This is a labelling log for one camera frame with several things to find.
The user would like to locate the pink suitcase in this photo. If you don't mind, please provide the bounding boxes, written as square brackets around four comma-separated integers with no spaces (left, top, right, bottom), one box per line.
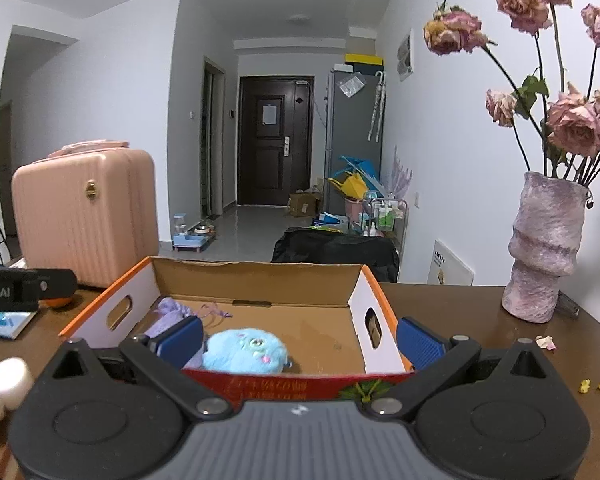
[11,139,160,289]

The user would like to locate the clear plastic bag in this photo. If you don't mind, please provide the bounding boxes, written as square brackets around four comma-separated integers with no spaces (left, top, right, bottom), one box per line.
[338,73,367,99]

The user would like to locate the red cardboard box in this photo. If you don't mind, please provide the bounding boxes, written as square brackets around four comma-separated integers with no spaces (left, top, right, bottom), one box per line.
[58,256,415,402]

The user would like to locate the brown cardboard box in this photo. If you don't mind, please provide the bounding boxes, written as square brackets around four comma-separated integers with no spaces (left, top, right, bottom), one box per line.
[287,191,324,218]

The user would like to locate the yellow and black box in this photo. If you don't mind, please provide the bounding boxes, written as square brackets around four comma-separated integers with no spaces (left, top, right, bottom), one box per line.
[344,53,385,75]

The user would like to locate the pink bucket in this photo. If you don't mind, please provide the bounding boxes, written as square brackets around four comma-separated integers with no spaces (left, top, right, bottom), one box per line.
[343,196,366,234]

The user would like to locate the yellow plastic toy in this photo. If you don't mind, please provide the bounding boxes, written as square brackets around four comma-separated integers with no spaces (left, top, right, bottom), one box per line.
[328,172,366,200]

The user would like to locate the bunch of dried pink roses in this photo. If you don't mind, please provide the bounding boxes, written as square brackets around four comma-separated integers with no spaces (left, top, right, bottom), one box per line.
[424,0,600,187]

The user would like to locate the white electrical panel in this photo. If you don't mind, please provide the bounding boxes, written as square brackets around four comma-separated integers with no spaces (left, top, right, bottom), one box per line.
[395,29,416,82]

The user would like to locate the blue pet feeder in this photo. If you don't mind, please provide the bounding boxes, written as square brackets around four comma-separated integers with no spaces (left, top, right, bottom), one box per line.
[172,213,216,252]

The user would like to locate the scattered yellow crumbs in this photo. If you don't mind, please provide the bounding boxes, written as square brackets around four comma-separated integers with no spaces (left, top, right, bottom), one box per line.
[578,378,600,419]

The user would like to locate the purple wall decoration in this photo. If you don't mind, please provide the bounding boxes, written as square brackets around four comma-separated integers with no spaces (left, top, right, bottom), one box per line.
[380,144,414,202]

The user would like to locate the metal storage cart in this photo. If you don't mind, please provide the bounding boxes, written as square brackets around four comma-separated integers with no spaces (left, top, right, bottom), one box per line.
[362,198,409,257]

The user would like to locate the grey refrigerator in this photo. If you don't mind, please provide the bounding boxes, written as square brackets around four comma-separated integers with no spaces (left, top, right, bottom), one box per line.
[325,67,386,223]

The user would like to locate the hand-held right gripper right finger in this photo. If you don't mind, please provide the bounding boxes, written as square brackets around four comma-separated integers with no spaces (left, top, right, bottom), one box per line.
[364,317,549,418]

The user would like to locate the pink textured vase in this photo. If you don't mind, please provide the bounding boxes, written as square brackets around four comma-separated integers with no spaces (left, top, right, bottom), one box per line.
[501,171,594,324]

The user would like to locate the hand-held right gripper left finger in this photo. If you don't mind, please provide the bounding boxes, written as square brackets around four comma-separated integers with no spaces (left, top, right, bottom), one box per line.
[45,316,234,418]

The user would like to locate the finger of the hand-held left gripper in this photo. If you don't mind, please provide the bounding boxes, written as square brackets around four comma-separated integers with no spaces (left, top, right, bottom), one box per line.
[22,268,77,312]

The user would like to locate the blue packet on book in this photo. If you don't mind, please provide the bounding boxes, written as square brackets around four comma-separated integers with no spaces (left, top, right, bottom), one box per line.
[0,311,39,340]

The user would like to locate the white flat board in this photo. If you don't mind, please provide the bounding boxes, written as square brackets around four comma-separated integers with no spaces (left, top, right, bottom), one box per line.
[432,238,476,286]

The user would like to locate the black bag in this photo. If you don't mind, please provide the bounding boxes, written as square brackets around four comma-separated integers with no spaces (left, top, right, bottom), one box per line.
[270,227,400,284]

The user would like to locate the blue plastic toy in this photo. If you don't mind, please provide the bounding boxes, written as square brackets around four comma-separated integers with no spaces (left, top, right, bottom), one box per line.
[337,155,381,192]

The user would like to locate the blue plush toy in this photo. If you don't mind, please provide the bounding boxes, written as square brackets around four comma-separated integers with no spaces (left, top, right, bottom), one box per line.
[201,328,294,376]

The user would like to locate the dark side door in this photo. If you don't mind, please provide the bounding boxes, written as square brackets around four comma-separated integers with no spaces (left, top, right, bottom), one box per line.
[202,57,227,219]

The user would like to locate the dark brown entrance door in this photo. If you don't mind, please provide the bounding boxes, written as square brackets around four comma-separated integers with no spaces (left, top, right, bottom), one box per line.
[237,76,315,207]

